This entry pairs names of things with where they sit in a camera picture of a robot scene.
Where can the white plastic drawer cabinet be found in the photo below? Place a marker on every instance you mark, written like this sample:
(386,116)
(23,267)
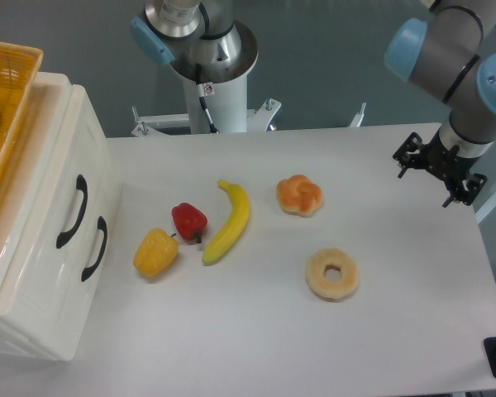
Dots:
(50,97)

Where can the white metal frame bracket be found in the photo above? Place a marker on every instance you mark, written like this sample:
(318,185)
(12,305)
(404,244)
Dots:
(359,117)

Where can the black top drawer handle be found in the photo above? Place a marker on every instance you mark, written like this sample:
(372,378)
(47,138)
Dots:
(76,212)

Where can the yellow bell pepper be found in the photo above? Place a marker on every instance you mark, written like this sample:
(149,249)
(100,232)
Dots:
(156,252)

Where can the white drawer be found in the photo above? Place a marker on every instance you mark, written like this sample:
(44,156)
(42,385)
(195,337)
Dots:
(43,296)

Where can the plain ring donut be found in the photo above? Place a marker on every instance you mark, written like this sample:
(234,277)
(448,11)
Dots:
(332,274)

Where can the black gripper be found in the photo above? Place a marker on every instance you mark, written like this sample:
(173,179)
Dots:
(445,164)

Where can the orange woven basket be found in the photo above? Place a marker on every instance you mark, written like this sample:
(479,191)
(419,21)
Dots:
(19,66)

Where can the red bell pepper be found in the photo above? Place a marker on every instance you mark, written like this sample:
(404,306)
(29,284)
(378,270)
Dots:
(189,221)

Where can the black lower drawer handle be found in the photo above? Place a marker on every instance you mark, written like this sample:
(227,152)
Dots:
(98,250)

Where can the black drawer handle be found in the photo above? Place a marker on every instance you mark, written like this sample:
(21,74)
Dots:
(76,212)
(98,250)

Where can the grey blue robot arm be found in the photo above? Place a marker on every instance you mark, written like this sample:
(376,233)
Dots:
(440,57)

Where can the knotted bread roll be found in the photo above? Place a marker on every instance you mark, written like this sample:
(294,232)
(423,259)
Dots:
(298,195)

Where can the yellow banana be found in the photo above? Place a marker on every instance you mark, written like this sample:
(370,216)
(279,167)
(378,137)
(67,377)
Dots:
(234,226)

